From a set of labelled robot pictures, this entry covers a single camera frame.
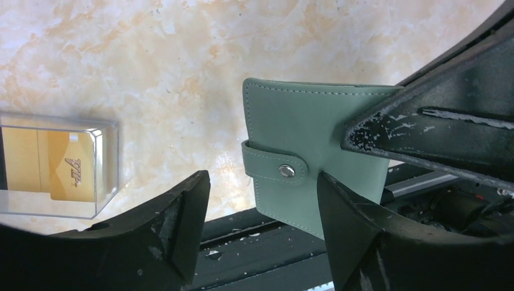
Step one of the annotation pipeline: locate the gold VIP credit card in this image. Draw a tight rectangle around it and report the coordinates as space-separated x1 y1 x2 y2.
1 127 94 202

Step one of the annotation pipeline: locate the clear plastic card box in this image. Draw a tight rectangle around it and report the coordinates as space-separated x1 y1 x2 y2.
1 112 119 219

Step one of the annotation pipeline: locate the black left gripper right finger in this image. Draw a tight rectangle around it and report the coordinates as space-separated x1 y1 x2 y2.
317 172 513 290

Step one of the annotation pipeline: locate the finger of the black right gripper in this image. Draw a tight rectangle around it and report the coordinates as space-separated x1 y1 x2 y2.
341 24 513 190

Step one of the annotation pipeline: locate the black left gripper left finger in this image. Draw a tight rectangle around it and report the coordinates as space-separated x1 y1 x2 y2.
1 170 210 290

